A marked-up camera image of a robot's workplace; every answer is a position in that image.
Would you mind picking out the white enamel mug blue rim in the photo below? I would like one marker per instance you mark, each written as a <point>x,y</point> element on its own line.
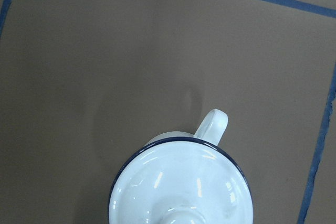
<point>210,127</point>

